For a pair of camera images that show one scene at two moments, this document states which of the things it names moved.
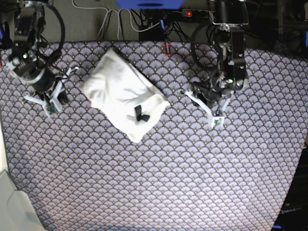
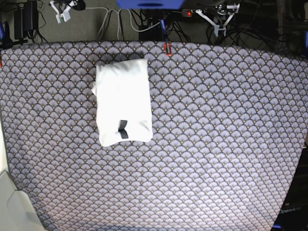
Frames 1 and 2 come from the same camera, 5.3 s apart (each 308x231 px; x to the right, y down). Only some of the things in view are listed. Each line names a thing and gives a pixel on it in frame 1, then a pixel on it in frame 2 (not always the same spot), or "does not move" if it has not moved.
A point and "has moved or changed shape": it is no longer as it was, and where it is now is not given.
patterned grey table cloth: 78,169 does not move
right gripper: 49,91 -> 64,6
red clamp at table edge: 164,49 does not move
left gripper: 215,99 -> 222,9
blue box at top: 150,4 does not move
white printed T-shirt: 122,93 has moved or changed shape
